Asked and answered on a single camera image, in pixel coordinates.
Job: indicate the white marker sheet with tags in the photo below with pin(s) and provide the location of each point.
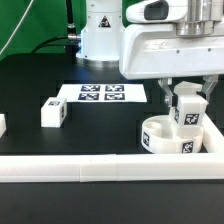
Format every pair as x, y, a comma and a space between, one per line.
103, 92

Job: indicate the white round stool seat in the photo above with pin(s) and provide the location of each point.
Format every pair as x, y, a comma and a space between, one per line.
159, 136

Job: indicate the white U-shaped fence wall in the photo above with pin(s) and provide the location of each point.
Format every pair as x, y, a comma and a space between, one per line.
135, 167

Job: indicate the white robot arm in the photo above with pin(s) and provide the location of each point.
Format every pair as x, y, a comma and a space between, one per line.
107, 20

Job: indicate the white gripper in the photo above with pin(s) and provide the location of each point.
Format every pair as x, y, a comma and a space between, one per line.
155, 51

